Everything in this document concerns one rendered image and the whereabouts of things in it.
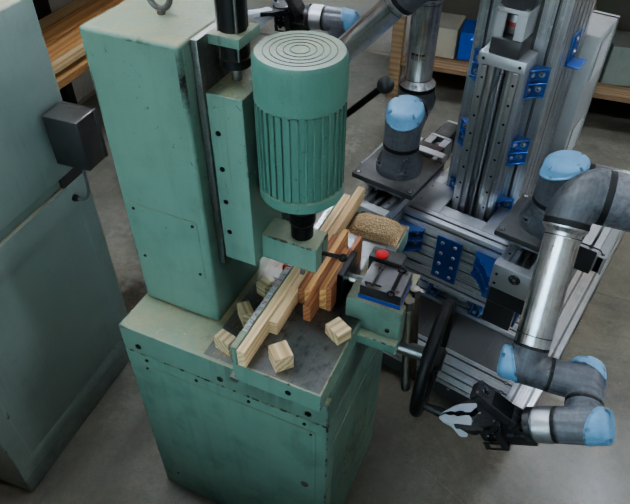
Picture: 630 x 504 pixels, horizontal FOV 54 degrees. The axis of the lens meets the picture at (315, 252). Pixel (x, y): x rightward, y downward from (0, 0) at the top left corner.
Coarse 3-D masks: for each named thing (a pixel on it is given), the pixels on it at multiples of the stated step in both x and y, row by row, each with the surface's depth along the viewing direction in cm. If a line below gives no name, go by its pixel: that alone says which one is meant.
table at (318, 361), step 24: (360, 264) 155; (336, 312) 143; (288, 336) 138; (312, 336) 138; (360, 336) 142; (384, 336) 142; (264, 360) 133; (312, 360) 133; (336, 360) 133; (264, 384) 132; (288, 384) 129; (312, 384) 128; (312, 408) 130
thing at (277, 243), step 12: (276, 228) 139; (288, 228) 139; (264, 240) 139; (276, 240) 137; (288, 240) 136; (312, 240) 136; (324, 240) 137; (264, 252) 141; (276, 252) 140; (288, 252) 138; (300, 252) 136; (312, 252) 134; (300, 264) 139; (312, 264) 137
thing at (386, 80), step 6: (384, 78) 120; (390, 78) 120; (378, 84) 120; (384, 84) 120; (390, 84) 120; (372, 90) 123; (378, 90) 122; (384, 90) 120; (390, 90) 121; (366, 96) 124; (372, 96) 123; (360, 102) 125; (366, 102) 125; (354, 108) 127; (348, 114) 128
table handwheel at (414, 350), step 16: (448, 304) 139; (448, 320) 152; (432, 336) 133; (448, 336) 156; (400, 352) 146; (416, 352) 144; (432, 352) 131; (432, 368) 141; (416, 384) 133; (432, 384) 154; (416, 400) 134; (416, 416) 140
